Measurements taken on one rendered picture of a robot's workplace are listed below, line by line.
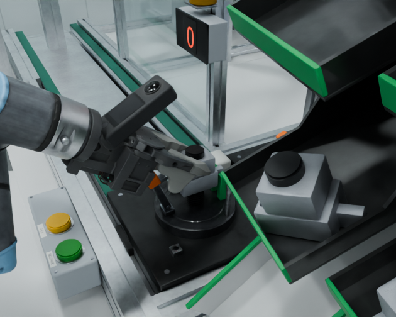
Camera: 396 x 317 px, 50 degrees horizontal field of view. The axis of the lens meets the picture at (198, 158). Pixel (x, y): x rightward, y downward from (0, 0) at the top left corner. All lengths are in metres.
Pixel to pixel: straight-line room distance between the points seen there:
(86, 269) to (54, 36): 1.09
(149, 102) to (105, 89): 0.74
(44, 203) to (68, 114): 0.31
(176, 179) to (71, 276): 0.22
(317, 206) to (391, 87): 0.12
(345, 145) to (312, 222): 0.11
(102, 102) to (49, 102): 0.70
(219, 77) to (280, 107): 0.49
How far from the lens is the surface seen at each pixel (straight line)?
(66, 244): 0.70
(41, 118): 0.51
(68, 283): 0.70
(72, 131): 0.53
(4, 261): 0.57
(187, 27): 0.80
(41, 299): 0.79
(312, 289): 0.49
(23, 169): 1.10
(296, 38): 0.31
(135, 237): 0.69
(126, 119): 0.56
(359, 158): 0.41
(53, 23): 1.63
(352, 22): 0.31
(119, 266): 0.68
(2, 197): 0.58
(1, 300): 0.81
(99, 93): 1.27
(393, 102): 0.24
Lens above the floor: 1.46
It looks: 35 degrees down
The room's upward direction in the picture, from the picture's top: straight up
